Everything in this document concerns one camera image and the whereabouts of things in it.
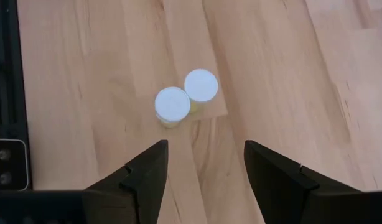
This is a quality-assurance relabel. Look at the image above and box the small silver-edged camera box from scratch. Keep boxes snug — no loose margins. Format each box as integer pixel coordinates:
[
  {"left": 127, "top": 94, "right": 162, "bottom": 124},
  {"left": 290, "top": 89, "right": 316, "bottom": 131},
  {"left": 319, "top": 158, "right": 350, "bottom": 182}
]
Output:
[{"left": 0, "top": 138, "right": 30, "bottom": 191}]

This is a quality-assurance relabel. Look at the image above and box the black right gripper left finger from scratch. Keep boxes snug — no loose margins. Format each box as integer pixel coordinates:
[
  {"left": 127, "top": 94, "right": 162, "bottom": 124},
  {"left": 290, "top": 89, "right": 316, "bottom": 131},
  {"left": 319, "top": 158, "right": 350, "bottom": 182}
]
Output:
[{"left": 83, "top": 139, "right": 169, "bottom": 224}]

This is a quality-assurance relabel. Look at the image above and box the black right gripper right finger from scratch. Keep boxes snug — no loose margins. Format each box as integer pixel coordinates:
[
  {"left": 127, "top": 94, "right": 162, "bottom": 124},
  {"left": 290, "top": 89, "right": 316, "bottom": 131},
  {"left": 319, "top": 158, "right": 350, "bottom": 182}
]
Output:
[{"left": 243, "top": 139, "right": 366, "bottom": 224}]

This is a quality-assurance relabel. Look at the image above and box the black aluminium table frame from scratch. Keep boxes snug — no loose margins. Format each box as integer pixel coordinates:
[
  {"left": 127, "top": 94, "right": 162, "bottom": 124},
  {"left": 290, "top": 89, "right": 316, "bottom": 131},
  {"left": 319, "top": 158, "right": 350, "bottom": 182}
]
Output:
[{"left": 0, "top": 0, "right": 32, "bottom": 190}]

